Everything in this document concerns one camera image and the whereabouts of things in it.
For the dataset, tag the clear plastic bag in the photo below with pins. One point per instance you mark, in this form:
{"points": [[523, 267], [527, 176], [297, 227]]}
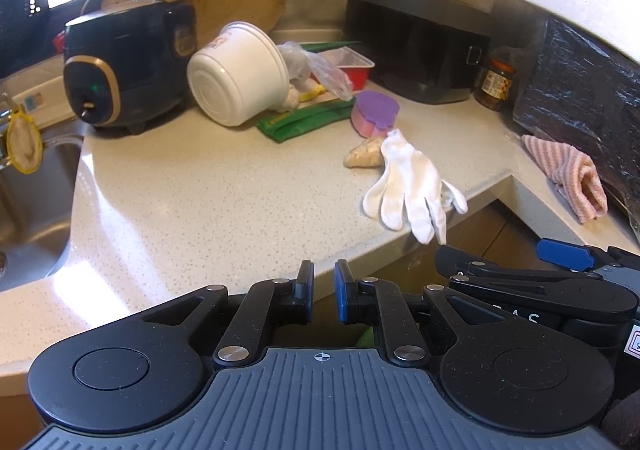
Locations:
{"points": [[302, 65]]}

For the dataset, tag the black foil backsplash sheet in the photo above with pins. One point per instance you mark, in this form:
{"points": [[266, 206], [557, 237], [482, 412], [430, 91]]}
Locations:
{"points": [[581, 91]]}

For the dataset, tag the green snack wrapper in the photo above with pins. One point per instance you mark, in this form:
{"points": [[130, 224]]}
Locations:
{"points": [[301, 121]]}

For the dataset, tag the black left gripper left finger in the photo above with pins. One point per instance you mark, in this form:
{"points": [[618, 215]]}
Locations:
{"points": [[139, 371]]}

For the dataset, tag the beige ginger piece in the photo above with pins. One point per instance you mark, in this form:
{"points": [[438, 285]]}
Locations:
{"points": [[367, 155]]}

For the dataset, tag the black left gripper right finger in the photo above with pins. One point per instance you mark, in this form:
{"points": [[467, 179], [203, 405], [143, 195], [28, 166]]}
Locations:
{"points": [[505, 371]]}

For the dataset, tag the pink purple scrub sponge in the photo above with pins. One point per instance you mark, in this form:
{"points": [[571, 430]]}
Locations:
{"points": [[374, 114]]}

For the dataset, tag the black box appliance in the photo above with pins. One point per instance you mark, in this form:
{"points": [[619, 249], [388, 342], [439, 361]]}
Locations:
{"points": [[429, 51]]}

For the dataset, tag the white cotton glove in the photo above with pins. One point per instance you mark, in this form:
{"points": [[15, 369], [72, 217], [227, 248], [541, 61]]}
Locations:
{"points": [[411, 191]]}

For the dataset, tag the red white plastic tray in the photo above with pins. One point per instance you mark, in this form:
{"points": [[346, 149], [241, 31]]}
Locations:
{"points": [[356, 66]]}

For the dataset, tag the pink striped dishcloth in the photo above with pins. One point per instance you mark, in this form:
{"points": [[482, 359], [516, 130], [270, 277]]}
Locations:
{"points": [[573, 174]]}

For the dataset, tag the stainless steel sink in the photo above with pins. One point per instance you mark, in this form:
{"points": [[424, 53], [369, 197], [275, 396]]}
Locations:
{"points": [[36, 209]]}

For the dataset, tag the black gold rice cooker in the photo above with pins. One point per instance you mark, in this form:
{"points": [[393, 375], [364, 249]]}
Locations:
{"points": [[125, 61]]}

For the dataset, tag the yellow rimmed sink strainer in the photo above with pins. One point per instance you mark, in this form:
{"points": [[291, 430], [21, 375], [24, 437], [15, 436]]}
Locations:
{"points": [[23, 142]]}

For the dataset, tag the white paper noodle bowl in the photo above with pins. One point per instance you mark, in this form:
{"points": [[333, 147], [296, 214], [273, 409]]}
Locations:
{"points": [[238, 75]]}

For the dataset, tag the long green wrapper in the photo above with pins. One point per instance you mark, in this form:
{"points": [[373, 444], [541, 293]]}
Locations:
{"points": [[319, 47]]}

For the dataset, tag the brown sauce jar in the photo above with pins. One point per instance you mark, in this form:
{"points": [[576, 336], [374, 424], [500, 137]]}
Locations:
{"points": [[494, 84]]}

